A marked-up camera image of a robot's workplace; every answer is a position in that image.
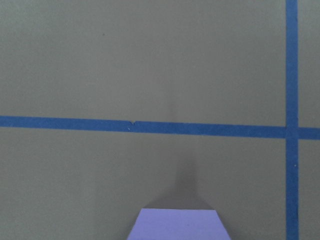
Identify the purple foam cube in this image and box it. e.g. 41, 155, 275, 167
127, 208, 230, 240

